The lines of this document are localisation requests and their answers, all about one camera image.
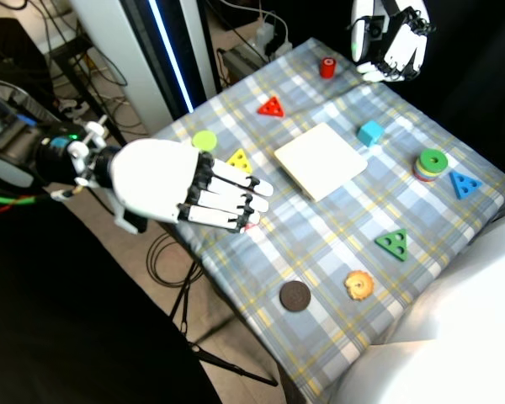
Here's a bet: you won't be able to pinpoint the dark brown round cookie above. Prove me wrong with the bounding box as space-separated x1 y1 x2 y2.
279 279 312 313

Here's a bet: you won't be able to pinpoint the white power strip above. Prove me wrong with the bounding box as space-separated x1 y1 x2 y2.
252 19 294 58

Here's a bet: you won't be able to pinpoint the blue triangle block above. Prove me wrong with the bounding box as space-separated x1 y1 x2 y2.
448 170 484 200

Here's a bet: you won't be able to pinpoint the small white table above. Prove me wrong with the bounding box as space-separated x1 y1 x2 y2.
273 121 369 203

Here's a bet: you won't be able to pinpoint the black metal stand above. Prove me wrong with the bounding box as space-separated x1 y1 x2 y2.
45 35 130 146

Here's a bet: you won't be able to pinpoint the yellow triangle block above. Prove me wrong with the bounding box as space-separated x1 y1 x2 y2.
226 147 253 174

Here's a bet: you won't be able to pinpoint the tan flower biscuit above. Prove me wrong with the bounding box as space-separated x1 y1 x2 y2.
344 269 375 301

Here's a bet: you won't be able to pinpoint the black coiled cable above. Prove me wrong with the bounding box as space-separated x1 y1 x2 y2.
146 231 205 290

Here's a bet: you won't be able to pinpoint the plaid tablecloth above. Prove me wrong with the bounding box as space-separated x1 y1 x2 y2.
149 36 505 404

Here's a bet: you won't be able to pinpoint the coloured rings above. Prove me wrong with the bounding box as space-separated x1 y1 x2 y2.
412 148 449 183

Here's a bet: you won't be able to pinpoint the lime green round cookie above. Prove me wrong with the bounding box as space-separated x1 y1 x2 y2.
191 130 218 152

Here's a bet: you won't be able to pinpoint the black tripod legs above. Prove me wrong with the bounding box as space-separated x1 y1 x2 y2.
167 260 279 387

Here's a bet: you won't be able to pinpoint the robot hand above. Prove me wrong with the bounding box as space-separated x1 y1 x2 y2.
349 0 437 83
110 137 275 235

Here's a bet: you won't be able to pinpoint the red triangle block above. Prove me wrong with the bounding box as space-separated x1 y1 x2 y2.
256 95 286 119

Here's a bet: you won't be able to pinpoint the red cylinder block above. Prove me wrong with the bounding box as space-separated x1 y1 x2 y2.
318 56 338 80

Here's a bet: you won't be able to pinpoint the white pillar with blue light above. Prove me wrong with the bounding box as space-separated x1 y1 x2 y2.
69 0 218 136

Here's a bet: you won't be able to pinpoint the grey box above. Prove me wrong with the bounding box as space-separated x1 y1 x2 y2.
222 45 267 82

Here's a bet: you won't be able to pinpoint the green triangle block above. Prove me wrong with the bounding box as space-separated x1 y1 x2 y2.
374 228 408 263

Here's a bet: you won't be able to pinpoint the large white rounded shell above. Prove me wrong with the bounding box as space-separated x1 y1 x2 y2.
332 205 505 404

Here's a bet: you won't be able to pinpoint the cyan cube block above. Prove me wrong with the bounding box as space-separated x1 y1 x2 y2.
356 120 385 147

